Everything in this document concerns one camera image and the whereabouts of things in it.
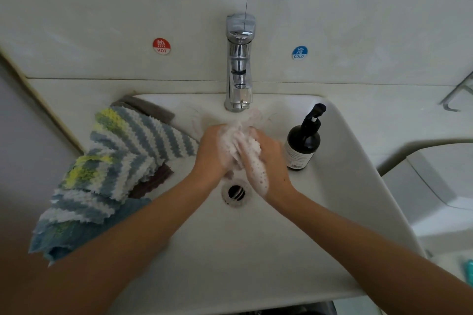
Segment brown cloth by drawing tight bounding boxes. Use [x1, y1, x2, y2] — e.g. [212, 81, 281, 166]
[112, 95, 177, 198]

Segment pink white striped cloth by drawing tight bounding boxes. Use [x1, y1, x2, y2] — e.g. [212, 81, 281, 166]
[219, 122, 270, 197]

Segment white ceramic sink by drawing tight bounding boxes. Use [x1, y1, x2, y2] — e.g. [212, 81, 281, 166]
[44, 93, 426, 315]

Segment person's right hand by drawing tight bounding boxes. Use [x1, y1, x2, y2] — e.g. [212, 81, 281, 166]
[247, 128, 298, 207]

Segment person's left hand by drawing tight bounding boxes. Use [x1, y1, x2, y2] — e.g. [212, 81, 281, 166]
[191, 124, 241, 185]

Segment white toilet lid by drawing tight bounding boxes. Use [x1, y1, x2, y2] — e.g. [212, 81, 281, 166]
[436, 251, 473, 315]

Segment metal sink drain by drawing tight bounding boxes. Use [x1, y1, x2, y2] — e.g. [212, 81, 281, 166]
[222, 180, 252, 207]

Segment gray patterned trousers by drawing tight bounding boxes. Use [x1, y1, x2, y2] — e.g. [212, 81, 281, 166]
[236, 301, 337, 315]

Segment person's left forearm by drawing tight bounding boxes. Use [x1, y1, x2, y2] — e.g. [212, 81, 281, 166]
[0, 171, 223, 315]

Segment red round sticker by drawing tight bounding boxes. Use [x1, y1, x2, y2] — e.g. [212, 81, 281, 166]
[152, 37, 171, 55]

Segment metal wall shelf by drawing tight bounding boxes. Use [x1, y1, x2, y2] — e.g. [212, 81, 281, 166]
[441, 71, 473, 113]

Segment chrome faucet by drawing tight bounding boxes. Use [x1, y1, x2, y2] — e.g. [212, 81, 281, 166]
[224, 13, 257, 113]

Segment white toilet tank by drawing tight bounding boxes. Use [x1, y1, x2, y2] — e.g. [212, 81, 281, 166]
[380, 143, 473, 242]

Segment person's right forearm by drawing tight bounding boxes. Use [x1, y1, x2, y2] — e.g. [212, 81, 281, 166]
[270, 189, 473, 315]

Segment black pump soap bottle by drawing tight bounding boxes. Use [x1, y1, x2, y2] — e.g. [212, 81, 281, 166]
[284, 103, 327, 171]

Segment blue stained cloth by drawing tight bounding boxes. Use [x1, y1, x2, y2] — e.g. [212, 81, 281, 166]
[28, 196, 152, 262]

